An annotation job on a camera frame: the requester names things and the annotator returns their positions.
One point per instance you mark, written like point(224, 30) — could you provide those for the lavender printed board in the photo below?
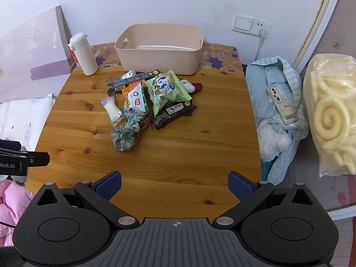
point(30, 47)

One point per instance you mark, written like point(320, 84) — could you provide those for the small white green packet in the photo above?
point(128, 75)

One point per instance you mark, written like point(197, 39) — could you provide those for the beige plastic basket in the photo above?
point(158, 61)

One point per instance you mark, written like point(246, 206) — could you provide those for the orange snack packet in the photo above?
point(128, 89)

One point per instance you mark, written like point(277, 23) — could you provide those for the purple floral table mat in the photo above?
point(219, 61)

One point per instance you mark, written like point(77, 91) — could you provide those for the small dark packet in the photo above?
point(110, 89)

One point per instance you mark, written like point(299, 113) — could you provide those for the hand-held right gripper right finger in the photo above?
point(239, 185)

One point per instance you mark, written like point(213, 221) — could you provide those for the white wall socket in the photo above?
point(261, 27)

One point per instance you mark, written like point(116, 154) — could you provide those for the red label box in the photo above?
point(73, 59)

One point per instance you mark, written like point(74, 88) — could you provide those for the white thermos bottle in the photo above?
point(84, 58)

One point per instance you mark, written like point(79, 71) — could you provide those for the blue striped quilt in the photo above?
point(258, 94)

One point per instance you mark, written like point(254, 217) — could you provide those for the white fluffy plush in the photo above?
point(271, 144)

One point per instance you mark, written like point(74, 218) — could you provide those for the green panda snack packet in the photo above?
point(164, 91)

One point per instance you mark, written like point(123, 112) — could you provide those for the white printed pillow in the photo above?
point(22, 116)

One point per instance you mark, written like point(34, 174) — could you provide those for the beige printed bedsheet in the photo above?
point(342, 194)

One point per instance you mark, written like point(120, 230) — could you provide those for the phone in patterned case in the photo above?
point(282, 105)

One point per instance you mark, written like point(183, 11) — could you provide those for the bag of cream foam coils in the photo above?
point(331, 116)

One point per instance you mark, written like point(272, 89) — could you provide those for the white light switch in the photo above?
point(242, 23)

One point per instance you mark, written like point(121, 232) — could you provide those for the pink padded jacket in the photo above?
point(11, 200)

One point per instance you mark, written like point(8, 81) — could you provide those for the clear packet white contents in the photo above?
point(112, 111)

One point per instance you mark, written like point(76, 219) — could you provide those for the dark plaid pouch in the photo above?
point(172, 114)

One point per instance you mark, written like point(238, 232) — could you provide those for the white printed snack packet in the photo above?
point(136, 103)

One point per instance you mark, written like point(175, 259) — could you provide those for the white red plush hair clip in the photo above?
point(187, 85)

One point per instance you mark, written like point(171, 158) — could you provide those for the wooden desk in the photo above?
point(172, 150)

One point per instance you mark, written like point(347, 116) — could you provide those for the black starry long box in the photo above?
point(130, 81)

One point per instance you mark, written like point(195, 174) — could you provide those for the green scrunchie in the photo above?
point(122, 137)

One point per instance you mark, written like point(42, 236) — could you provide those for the white door frame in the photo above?
point(319, 25)

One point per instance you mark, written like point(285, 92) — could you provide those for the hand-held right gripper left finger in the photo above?
point(111, 185)

